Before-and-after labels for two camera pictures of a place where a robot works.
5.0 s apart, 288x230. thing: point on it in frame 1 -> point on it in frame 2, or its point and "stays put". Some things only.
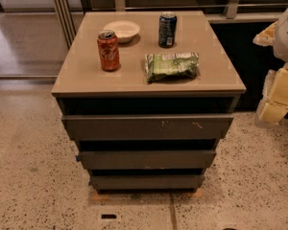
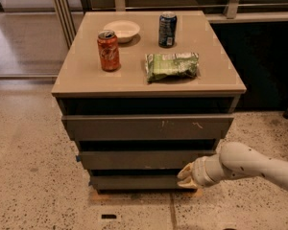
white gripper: [286, 37] -> [199, 173]
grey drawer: [147, 159] stays put
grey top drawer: [146, 126] stays put
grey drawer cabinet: [149, 97] stays put
